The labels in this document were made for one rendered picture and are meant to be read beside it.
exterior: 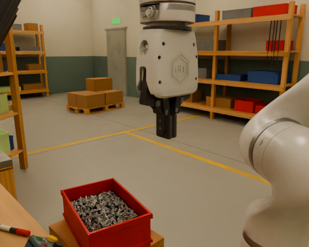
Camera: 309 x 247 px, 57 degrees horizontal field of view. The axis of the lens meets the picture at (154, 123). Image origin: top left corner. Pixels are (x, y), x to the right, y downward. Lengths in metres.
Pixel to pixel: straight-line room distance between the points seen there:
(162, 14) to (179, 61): 0.07
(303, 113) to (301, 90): 0.05
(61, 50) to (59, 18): 1.03
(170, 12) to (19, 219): 0.83
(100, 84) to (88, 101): 0.86
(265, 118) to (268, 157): 0.10
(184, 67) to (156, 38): 0.07
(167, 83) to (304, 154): 0.23
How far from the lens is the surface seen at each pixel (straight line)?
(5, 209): 1.13
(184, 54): 0.45
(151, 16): 0.42
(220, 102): 6.20
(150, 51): 0.41
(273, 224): 0.57
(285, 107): 0.60
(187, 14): 0.43
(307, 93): 0.58
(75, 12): 10.96
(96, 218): 1.01
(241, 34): 6.52
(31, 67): 9.69
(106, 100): 7.07
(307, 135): 0.51
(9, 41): 3.66
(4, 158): 0.90
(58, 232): 1.13
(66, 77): 10.69
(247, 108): 5.82
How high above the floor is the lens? 1.42
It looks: 14 degrees down
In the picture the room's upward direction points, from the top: straight up
